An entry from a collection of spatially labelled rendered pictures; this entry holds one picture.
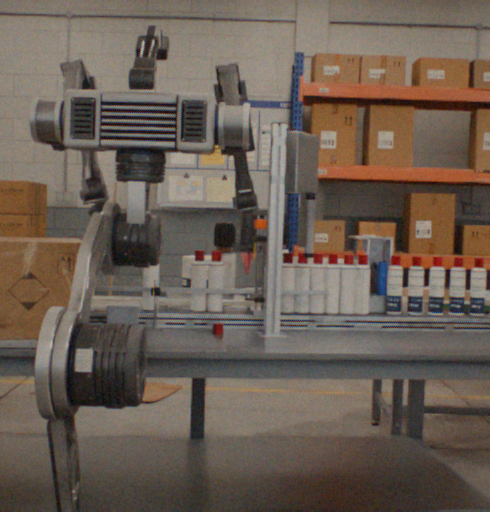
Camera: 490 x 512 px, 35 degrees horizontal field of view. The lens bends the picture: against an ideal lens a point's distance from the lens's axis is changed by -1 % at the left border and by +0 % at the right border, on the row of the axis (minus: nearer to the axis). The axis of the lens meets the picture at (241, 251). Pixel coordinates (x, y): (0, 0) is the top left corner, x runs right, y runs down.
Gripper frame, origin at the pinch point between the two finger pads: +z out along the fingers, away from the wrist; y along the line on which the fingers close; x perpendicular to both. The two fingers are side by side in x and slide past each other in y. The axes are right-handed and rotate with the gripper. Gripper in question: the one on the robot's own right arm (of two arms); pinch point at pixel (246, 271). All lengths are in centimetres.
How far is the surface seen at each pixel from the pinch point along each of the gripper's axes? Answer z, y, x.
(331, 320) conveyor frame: 14.5, -27.9, 11.5
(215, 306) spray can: 11.3, 11.0, 9.5
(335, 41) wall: -175, -121, -434
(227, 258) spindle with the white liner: -3.0, 5.3, -17.4
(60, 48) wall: -159, 126, -463
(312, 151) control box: -41.0, -17.9, 15.0
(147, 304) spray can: 11.4, 33.4, 9.0
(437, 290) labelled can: 4, -65, 8
